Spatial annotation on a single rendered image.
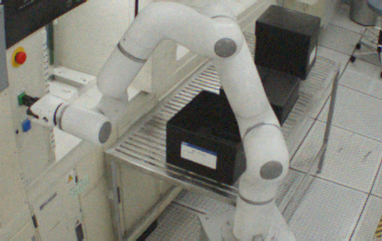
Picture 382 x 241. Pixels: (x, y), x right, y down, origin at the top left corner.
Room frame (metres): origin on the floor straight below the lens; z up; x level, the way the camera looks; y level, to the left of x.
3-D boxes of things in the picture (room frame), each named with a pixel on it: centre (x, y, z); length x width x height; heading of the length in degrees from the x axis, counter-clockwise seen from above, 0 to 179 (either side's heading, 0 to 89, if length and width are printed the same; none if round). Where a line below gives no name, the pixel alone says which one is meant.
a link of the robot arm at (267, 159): (1.30, -0.21, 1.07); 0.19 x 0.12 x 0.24; 5
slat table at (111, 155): (2.20, -0.24, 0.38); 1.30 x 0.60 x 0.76; 153
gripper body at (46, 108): (1.35, 0.41, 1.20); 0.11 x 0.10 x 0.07; 63
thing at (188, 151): (1.77, -0.10, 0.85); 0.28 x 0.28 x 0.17; 62
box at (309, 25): (2.56, -0.47, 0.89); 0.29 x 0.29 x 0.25; 66
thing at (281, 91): (2.16, -0.29, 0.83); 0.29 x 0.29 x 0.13; 65
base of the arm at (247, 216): (1.33, -0.21, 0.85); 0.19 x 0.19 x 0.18
